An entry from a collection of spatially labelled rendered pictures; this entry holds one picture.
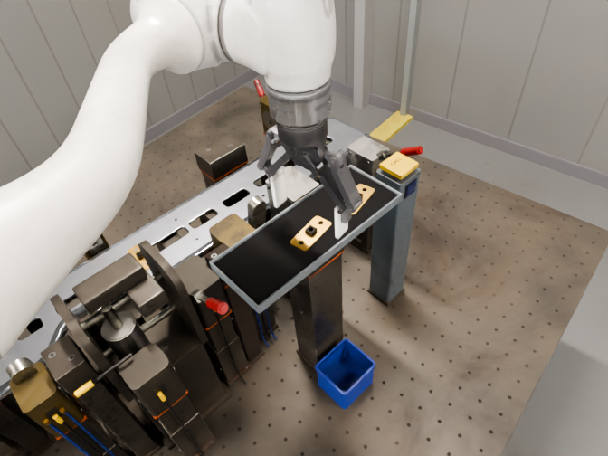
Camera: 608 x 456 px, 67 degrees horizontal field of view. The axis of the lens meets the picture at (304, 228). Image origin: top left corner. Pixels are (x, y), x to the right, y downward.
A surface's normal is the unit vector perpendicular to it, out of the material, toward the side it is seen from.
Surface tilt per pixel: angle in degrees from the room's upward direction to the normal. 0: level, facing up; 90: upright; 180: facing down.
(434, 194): 0
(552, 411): 0
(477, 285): 0
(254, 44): 90
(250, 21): 81
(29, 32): 90
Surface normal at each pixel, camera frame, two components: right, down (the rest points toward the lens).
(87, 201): 0.84, -0.18
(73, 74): 0.76, 0.43
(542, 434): -0.07, -0.69
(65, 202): 0.69, -0.36
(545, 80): -0.64, 0.58
